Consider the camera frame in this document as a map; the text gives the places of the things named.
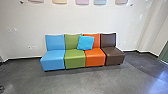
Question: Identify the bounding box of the blue wall poster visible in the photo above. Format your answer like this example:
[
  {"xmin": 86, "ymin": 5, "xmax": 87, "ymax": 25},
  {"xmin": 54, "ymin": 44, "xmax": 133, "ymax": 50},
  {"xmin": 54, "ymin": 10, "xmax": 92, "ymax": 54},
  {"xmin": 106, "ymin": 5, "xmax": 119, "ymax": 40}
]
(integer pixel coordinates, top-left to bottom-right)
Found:
[{"xmin": 93, "ymin": 0, "xmax": 108, "ymax": 6}]

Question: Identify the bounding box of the yellow wall poster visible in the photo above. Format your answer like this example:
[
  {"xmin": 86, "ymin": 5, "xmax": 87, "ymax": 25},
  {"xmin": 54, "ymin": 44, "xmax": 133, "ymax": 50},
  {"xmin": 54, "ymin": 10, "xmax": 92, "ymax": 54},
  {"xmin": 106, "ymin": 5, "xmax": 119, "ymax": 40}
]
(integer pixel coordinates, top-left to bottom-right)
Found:
[{"xmin": 51, "ymin": 0, "xmax": 68, "ymax": 5}]

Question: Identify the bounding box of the green sofa seat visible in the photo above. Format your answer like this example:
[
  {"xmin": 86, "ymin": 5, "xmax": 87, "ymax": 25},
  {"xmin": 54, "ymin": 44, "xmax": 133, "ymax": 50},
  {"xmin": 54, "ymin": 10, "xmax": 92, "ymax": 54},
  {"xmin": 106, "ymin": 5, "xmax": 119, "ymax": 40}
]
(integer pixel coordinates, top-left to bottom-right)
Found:
[{"xmin": 63, "ymin": 33, "xmax": 87, "ymax": 70}]

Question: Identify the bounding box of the brown sofa seat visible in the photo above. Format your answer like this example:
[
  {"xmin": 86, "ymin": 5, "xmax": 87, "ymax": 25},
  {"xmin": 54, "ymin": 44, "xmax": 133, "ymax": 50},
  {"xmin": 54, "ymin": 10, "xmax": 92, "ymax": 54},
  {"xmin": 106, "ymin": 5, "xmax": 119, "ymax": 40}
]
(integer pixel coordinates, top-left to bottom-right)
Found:
[{"xmin": 100, "ymin": 32, "xmax": 127, "ymax": 66}]

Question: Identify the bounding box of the light blue cushion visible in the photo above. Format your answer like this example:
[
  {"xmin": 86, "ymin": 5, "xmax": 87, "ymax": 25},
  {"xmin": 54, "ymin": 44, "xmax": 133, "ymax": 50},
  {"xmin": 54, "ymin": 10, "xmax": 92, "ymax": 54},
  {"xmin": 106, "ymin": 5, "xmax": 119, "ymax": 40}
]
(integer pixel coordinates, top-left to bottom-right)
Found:
[{"xmin": 76, "ymin": 35, "xmax": 96, "ymax": 51}]

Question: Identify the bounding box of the salmon wall poster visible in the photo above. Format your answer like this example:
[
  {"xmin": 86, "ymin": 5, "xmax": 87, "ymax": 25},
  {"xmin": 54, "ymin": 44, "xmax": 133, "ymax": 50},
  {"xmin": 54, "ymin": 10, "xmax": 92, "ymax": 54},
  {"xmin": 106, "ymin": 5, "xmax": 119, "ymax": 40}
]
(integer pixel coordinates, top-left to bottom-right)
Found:
[{"xmin": 114, "ymin": 0, "xmax": 129, "ymax": 5}]

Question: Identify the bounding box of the orange wall poster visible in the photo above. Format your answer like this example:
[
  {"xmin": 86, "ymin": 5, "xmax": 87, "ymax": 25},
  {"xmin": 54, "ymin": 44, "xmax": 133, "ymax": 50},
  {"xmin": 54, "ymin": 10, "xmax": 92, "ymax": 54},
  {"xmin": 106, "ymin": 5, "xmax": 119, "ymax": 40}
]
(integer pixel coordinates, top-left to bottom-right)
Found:
[{"xmin": 27, "ymin": 0, "xmax": 45, "ymax": 4}]

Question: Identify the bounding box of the blue sofa seat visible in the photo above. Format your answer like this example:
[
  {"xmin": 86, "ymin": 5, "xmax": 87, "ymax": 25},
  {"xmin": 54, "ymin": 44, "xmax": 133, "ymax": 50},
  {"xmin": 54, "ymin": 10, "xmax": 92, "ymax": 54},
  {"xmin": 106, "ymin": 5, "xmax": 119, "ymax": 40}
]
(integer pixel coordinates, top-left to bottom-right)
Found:
[{"xmin": 39, "ymin": 34, "xmax": 67, "ymax": 72}]

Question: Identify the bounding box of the orange sofa seat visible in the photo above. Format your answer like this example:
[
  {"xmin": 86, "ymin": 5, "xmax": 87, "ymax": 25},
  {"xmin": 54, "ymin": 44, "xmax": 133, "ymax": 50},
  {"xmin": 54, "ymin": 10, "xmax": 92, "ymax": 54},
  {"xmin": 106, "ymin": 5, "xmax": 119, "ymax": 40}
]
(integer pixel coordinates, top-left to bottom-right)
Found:
[{"xmin": 82, "ymin": 33, "xmax": 107, "ymax": 68}]

